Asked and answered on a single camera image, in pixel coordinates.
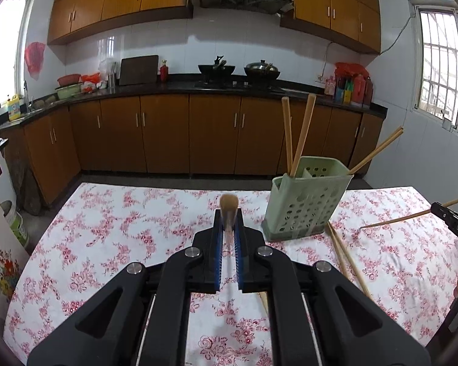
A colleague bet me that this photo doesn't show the crumpled red plastic bag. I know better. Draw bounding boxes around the crumpled red plastic bag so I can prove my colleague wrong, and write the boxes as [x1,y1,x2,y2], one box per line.
[335,62,370,79]

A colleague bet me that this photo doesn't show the clear plastic bag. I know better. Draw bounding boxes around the clear plastic bag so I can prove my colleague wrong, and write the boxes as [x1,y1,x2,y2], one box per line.
[99,58,119,88]

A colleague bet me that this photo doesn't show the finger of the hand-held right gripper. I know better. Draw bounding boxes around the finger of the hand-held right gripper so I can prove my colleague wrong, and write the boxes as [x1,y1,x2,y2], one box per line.
[431,202,458,225]

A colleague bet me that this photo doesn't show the red floral tablecloth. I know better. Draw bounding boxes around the red floral tablecloth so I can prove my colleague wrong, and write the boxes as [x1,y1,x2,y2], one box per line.
[3,182,458,366]

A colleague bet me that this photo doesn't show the window with security bars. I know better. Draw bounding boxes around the window with security bars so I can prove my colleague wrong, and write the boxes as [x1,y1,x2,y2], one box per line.
[408,1,458,138]

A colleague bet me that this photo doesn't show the white bucket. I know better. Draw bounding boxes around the white bucket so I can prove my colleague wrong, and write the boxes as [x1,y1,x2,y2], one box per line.
[2,200,29,252]

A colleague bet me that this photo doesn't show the thin wall cable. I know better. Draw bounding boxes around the thin wall cable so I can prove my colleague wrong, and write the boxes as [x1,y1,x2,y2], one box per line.
[321,15,413,81]

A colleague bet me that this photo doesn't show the dark pot with lid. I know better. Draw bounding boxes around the dark pot with lid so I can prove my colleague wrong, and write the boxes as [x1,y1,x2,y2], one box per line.
[243,60,281,79]

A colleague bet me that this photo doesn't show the hanging red plastic bag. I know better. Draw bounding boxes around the hanging red plastic bag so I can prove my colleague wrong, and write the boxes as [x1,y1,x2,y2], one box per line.
[24,42,46,81]

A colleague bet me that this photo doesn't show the black kitchen countertop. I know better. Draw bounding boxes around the black kitchen countertop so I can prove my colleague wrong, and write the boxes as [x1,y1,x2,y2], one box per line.
[0,79,389,168]

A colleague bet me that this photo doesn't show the window with plain glass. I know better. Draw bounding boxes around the window with plain glass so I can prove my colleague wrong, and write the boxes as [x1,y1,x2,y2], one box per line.
[0,0,37,113]

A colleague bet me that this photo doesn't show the black wok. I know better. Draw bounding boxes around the black wok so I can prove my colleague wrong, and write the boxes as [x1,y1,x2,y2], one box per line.
[198,56,236,76]

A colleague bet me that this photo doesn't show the orange plastic bag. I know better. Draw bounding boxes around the orange plastic bag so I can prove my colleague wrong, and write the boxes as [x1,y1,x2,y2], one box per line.
[80,73,102,93]

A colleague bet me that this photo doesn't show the wooden base cabinets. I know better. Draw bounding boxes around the wooden base cabinets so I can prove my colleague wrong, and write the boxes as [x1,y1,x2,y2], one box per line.
[2,93,384,206]

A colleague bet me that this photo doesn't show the black gas stove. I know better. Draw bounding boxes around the black gas stove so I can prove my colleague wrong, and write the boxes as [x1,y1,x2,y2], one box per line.
[194,78,287,93]

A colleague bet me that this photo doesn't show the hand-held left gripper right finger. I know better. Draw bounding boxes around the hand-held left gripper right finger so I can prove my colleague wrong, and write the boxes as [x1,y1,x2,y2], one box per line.
[232,209,432,366]

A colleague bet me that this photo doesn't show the dark cutting board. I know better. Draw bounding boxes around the dark cutting board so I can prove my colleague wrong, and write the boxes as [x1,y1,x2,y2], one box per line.
[119,55,160,86]

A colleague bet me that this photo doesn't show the yellow detergent bottle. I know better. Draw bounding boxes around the yellow detergent bottle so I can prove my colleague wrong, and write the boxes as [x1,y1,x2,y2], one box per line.
[8,93,22,121]

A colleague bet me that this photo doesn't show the dark patterned sack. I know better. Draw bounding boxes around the dark patterned sack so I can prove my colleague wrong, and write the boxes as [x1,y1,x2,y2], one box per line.
[9,152,42,216]

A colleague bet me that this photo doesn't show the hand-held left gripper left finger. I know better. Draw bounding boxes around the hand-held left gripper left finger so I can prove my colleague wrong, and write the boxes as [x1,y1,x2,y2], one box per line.
[27,209,227,366]

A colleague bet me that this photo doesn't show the dark sauce bottle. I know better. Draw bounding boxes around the dark sauce bottle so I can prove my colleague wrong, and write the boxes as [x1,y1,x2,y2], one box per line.
[364,77,375,108]

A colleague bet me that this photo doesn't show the large red condiment bottle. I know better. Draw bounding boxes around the large red condiment bottle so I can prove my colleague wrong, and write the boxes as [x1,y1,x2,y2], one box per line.
[352,74,367,105]

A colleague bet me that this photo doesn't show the green perforated chopstick holder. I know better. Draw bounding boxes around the green perforated chopstick holder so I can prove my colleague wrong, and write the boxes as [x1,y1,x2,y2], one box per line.
[262,156,355,242]

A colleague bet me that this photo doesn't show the green basin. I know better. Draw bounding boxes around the green basin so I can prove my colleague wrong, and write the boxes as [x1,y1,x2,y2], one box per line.
[55,83,82,100]

